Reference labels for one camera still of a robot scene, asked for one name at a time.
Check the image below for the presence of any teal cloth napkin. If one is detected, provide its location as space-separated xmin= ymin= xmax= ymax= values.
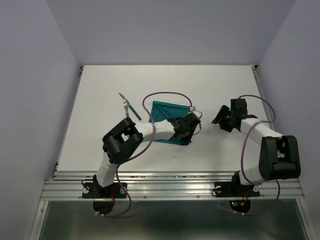
xmin=151 ymin=101 xmax=189 ymax=146

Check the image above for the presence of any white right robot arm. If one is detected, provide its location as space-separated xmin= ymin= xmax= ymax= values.
xmin=211 ymin=98 xmax=301 ymax=195

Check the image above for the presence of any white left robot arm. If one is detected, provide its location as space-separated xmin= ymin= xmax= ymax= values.
xmin=94 ymin=110 xmax=203 ymax=197

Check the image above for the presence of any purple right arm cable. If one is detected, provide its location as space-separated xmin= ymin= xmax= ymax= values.
xmin=217 ymin=94 xmax=281 ymax=216

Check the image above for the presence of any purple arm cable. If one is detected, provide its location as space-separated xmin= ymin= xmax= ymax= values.
xmin=217 ymin=94 xmax=281 ymax=216
xmin=96 ymin=91 xmax=195 ymax=218

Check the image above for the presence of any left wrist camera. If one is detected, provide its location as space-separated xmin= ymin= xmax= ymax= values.
xmin=192 ymin=110 xmax=203 ymax=120

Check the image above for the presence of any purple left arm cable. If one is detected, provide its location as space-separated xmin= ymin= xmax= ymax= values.
xmin=96 ymin=91 xmax=195 ymax=218

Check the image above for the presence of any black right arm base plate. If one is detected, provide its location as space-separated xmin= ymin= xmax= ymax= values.
xmin=211 ymin=181 xmax=260 ymax=198

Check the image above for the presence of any teal handled fork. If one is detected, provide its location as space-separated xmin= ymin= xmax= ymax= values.
xmin=122 ymin=98 xmax=130 ymax=118

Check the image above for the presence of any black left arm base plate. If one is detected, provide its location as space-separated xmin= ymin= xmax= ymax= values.
xmin=81 ymin=182 xmax=127 ymax=199

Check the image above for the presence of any aluminium frame rail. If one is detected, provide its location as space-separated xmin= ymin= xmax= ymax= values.
xmin=40 ymin=171 xmax=305 ymax=201

